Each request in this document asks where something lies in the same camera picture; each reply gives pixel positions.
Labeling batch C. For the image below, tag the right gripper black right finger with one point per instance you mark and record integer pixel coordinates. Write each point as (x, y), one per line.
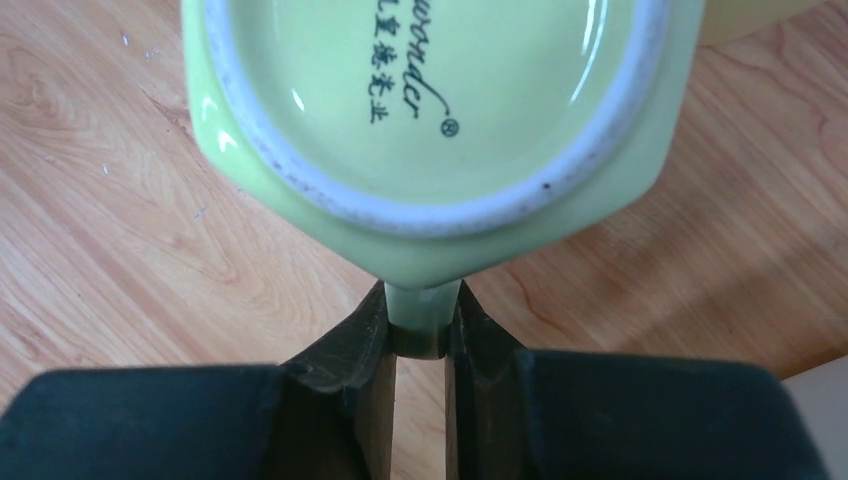
(513, 412)

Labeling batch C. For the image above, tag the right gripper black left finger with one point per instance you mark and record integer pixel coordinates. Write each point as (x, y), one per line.
(326, 413)

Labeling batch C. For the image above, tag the light green octagonal mug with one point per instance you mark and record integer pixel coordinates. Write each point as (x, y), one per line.
(426, 141)

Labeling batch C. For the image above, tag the yellow mug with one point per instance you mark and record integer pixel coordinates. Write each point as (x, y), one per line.
(726, 20)

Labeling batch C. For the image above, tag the white vegetable basin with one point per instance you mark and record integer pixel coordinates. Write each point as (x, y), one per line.
(820, 395)

